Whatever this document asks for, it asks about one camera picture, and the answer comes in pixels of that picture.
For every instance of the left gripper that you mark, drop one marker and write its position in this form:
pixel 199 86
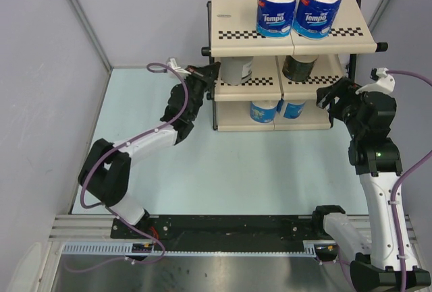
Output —
pixel 211 71

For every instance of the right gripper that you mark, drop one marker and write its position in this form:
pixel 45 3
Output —
pixel 325 94

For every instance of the grey paper roll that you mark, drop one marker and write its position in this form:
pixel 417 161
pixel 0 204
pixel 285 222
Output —
pixel 236 70

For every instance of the dark green paper roll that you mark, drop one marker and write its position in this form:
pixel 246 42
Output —
pixel 298 68

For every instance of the light blue paper roll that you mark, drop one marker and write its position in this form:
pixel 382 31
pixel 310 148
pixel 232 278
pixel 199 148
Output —
pixel 290 109
pixel 263 111

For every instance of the beige three-tier shelf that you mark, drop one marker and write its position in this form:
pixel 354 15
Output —
pixel 232 33

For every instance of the dark blue paper roll front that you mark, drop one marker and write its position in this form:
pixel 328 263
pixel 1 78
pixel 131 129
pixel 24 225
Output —
pixel 314 18

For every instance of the Tempo dark blue paper roll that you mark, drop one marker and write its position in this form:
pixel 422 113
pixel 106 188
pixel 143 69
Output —
pixel 274 18

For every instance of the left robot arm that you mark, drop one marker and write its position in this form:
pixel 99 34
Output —
pixel 106 170

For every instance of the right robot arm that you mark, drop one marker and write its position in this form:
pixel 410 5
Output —
pixel 386 261

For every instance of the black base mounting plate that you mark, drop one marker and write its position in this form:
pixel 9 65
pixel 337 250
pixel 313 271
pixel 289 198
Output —
pixel 169 226

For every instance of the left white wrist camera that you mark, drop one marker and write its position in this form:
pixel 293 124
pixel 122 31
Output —
pixel 172 63

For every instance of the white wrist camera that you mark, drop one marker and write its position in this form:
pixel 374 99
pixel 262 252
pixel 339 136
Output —
pixel 383 82
pixel 172 63

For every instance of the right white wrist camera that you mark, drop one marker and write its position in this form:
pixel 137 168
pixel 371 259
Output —
pixel 383 82

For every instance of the white slotted cable duct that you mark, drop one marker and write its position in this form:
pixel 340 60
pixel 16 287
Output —
pixel 279 248

